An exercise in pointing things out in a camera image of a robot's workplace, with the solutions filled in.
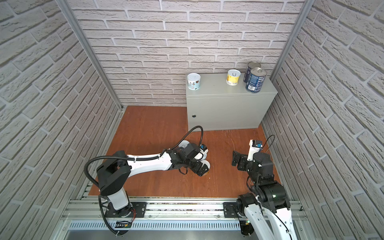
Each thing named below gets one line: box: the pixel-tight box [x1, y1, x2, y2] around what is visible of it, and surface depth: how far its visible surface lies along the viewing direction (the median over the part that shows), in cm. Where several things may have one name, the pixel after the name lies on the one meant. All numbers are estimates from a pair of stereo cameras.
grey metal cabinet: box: [185, 72, 278, 132], surface depth 90 cm
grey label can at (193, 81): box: [187, 73, 201, 91], surface depth 81 cm
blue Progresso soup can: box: [245, 67, 267, 94], surface depth 77 cm
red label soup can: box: [243, 61, 261, 83], surface depth 82 cm
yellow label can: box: [226, 69, 241, 86], surface depth 85 cm
